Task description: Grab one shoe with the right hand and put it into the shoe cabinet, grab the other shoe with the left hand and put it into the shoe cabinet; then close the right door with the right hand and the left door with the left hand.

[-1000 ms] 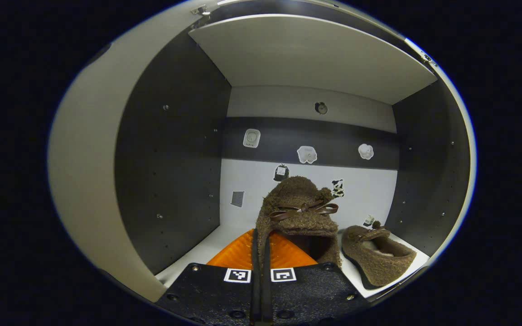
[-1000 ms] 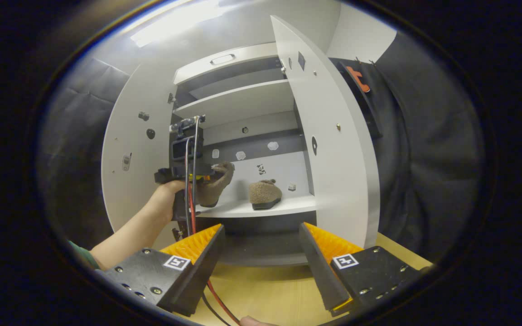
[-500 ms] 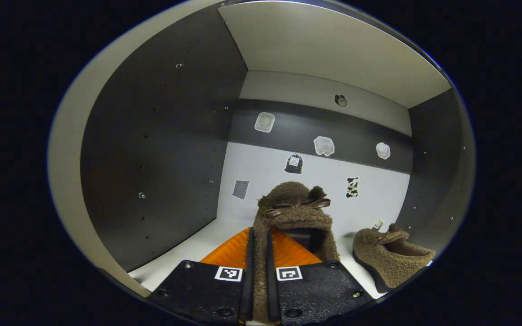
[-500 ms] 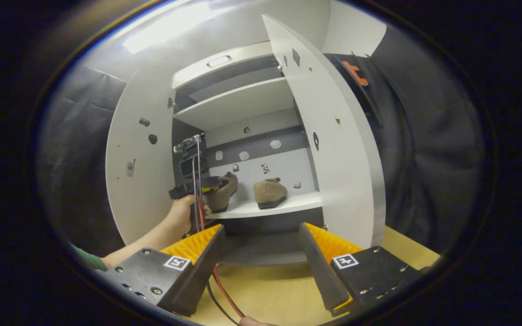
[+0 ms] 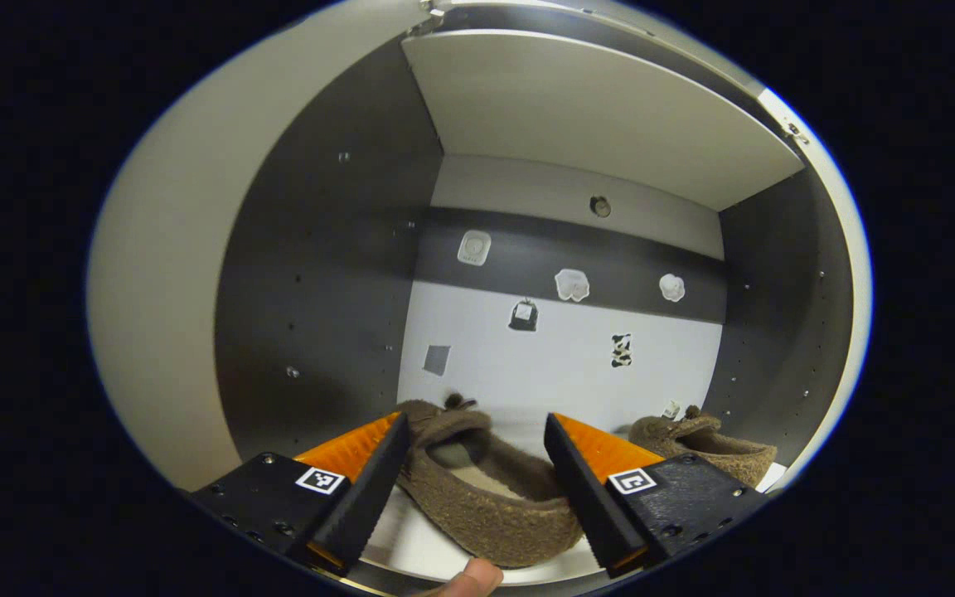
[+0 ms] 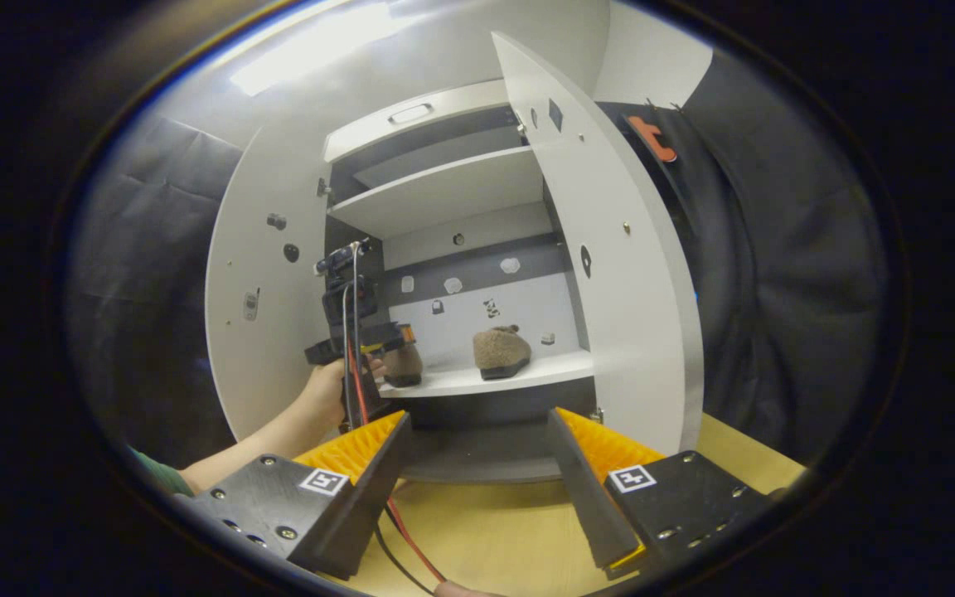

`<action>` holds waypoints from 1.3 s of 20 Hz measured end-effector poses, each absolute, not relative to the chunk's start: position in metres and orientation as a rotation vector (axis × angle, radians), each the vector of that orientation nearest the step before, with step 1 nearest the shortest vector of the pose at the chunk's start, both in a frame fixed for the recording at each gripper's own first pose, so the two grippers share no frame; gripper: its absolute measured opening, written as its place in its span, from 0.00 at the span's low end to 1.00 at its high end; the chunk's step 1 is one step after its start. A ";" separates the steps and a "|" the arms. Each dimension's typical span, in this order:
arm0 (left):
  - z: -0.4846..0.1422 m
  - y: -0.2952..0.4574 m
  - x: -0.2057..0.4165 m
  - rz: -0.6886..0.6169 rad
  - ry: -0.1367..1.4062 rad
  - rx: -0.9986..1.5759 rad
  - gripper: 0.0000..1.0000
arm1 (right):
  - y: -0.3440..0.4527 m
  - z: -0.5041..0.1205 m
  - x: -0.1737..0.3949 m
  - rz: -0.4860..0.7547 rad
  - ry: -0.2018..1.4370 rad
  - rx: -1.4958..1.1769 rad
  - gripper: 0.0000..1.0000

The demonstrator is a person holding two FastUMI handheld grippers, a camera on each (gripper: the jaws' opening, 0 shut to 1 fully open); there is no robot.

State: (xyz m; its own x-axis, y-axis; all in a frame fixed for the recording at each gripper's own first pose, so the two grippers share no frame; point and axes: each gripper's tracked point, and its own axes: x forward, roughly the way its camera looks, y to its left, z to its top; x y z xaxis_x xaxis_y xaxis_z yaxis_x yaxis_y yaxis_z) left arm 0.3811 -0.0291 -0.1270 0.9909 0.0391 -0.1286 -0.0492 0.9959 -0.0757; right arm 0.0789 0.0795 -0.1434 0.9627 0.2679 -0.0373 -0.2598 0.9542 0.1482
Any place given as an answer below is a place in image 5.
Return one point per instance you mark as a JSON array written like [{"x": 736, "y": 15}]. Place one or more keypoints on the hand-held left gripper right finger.
[{"x": 589, "y": 510}]

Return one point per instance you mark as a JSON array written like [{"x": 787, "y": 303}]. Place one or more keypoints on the beige grey shoe cabinet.
[{"x": 320, "y": 290}]

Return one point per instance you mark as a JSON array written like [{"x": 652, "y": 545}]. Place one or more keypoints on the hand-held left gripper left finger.
[{"x": 357, "y": 510}]

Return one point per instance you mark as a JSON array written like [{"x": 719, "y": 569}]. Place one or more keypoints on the brown fuzzy shoe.
[
  {"x": 734, "y": 464},
  {"x": 486, "y": 522}
]

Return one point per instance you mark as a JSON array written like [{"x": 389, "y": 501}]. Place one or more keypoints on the beige cabinet door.
[
  {"x": 857, "y": 274},
  {"x": 162, "y": 290}
]

